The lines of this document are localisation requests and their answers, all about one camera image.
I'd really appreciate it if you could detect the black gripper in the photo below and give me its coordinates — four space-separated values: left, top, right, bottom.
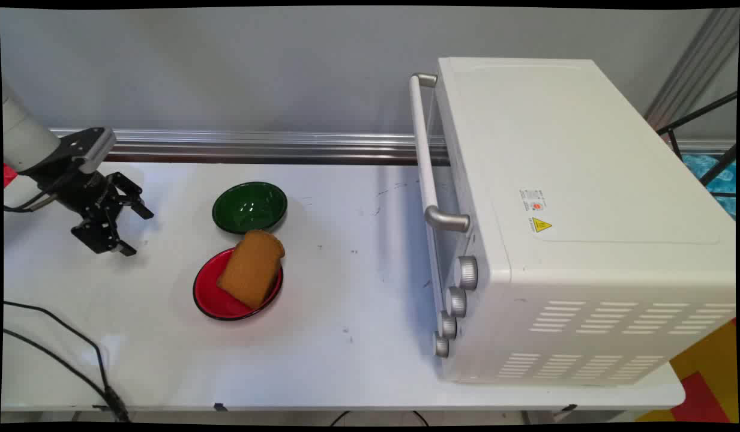
37 162 155 258

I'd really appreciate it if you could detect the red plate with black rim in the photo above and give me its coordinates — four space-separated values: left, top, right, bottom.
193 247 284 321

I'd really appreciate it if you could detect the green bowl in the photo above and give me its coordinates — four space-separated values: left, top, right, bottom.
212 181 288 235

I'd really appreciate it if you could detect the glass oven door with handle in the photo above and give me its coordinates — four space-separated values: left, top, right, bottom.
409 72 474 296

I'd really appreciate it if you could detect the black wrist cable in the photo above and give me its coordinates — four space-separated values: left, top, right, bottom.
3 191 65 214

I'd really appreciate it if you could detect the thin black cable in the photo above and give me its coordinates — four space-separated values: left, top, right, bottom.
3 301 111 389

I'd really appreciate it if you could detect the slanted aluminium profile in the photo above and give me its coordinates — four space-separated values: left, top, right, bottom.
642 7 740 130

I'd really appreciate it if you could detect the large silver oven knob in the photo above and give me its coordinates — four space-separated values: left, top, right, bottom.
454 256 480 291

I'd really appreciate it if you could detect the black metal frame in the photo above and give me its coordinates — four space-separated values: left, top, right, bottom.
654 90 738 200

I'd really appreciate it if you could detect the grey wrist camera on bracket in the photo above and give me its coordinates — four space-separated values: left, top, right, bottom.
56 127 118 175

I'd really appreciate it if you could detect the blue patterned sheet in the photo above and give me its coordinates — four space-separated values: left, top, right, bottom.
681 152 737 220

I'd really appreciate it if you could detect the black cable with connector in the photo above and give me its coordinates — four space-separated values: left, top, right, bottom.
3 328 131 422

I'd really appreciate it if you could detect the brown bread slice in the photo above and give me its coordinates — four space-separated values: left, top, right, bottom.
217 230 286 310

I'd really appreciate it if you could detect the aluminium rail along table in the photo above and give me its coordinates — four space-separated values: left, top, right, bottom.
48 127 737 167

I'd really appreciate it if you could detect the yellow and red floor mat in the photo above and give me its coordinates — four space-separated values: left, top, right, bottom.
636 318 740 424

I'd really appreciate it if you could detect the white toaster oven body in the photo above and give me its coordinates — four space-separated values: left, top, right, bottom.
431 57 737 386

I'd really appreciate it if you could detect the black cable loop under table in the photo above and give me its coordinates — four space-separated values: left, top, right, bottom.
329 410 431 427

